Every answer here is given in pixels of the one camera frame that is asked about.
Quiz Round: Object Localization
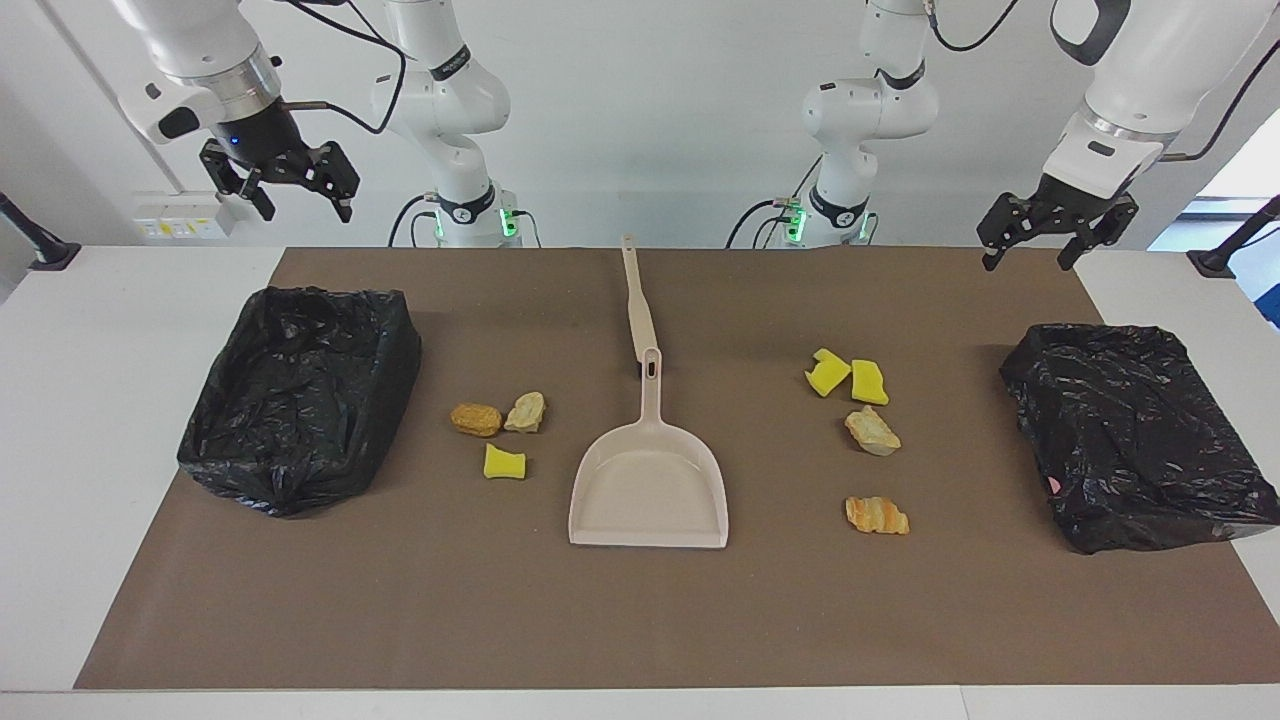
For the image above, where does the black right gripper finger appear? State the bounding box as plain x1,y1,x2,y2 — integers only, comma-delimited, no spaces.
318,143,361,224
238,168,278,223

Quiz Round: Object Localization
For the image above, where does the pale bread chunk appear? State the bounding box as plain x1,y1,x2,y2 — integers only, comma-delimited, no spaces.
844,405,902,458

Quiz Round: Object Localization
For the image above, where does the brown peanut toy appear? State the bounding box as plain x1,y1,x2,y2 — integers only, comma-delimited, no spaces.
450,403,503,438

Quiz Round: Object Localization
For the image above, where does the orange striped croissant toy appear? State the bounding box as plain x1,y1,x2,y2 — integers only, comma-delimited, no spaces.
845,496,911,536

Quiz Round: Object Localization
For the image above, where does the beige bread scrap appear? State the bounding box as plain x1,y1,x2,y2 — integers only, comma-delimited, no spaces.
503,391,547,434

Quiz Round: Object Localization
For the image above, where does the beige hand brush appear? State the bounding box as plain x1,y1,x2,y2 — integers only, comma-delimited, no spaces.
621,235,662,368

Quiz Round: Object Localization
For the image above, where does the beige plastic dustpan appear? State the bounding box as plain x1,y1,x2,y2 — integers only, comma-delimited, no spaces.
568,348,730,549

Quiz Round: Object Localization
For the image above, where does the black bag bin pink spot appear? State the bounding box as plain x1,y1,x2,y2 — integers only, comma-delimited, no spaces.
1000,322,1280,555

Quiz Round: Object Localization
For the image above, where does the black bag lined bin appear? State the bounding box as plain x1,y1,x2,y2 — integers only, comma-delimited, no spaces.
177,286,423,518

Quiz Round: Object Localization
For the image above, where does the black clamp stand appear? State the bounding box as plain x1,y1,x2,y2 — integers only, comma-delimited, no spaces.
0,192,81,272
1187,195,1280,279

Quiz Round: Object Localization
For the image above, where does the brown table mat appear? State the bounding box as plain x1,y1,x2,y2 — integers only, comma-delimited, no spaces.
74,247,1280,691

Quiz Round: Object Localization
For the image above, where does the black base power cable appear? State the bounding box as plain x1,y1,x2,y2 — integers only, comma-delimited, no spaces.
388,195,443,249
725,155,831,249

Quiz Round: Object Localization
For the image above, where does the white wall socket box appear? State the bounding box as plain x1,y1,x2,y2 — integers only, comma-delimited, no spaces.
132,191,239,241

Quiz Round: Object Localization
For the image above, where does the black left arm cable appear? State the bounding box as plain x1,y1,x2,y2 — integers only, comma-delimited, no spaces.
925,0,1280,163

